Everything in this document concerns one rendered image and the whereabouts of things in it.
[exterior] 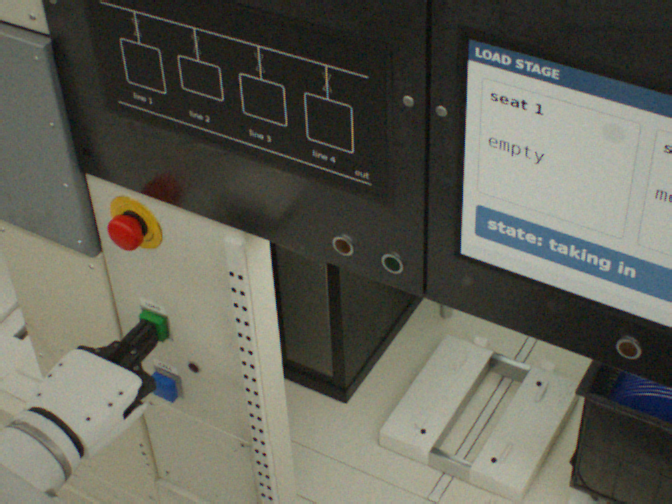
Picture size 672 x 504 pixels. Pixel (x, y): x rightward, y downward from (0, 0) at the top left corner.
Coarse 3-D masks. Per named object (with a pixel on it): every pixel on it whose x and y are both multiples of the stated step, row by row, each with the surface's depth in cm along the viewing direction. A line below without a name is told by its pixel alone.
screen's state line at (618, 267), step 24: (480, 216) 94; (504, 216) 93; (504, 240) 94; (528, 240) 93; (552, 240) 92; (576, 240) 90; (576, 264) 92; (600, 264) 91; (624, 264) 89; (648, 264) 88; (648, 288) 89
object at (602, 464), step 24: (600, 384) 137; (600, 408) 132; (624, 408) 130; (600, 432) 134; (624, 432) 132; (648, 432) 130; (576, 456) 139; (600, 456) 137; (624, 456) 135; (648, 456) 132; (576, 480) 142; (600, 480) 140; (624, 480) 137; (648, 480) 135
